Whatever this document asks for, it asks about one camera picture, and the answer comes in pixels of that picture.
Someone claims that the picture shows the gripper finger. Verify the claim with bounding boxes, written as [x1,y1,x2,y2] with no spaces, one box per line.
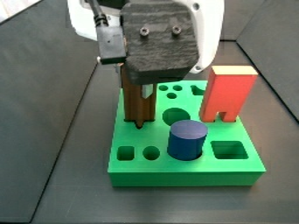
[142,84,154,99]

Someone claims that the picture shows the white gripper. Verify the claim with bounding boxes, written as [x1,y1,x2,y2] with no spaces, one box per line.
[67,0,225,74]

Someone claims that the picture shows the brown star prism block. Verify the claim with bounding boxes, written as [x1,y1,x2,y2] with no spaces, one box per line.
[121,66,157,129]

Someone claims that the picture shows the blue cylinder block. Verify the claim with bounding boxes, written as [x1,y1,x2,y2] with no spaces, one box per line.
[167,120,209,161]

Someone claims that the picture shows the red arch block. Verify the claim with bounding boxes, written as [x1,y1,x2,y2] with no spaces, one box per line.
[201,66,258,123]

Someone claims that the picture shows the black camera cable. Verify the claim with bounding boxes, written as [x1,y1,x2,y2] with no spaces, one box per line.
[86,0,129,66]

